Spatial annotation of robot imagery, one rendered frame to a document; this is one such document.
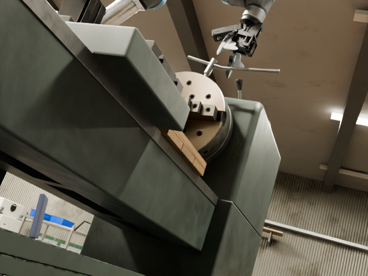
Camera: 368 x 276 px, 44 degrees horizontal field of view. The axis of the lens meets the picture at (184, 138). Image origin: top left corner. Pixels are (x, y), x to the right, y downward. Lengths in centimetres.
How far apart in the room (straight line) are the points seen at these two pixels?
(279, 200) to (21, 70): 977
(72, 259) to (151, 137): 46
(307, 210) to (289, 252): 100
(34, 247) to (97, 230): 112
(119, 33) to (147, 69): 8
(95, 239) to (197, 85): 64
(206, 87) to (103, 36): 77
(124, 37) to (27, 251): 39
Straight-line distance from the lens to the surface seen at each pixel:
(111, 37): 77
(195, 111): 140
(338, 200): 1037
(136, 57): 76
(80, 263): 61
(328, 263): 1010
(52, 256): 55
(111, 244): 160
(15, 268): 51
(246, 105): 162
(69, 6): 112
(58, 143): 73
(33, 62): 66
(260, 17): 165
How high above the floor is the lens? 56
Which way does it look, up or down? 17 degrees up
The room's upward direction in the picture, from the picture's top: 18 degrees clockwise
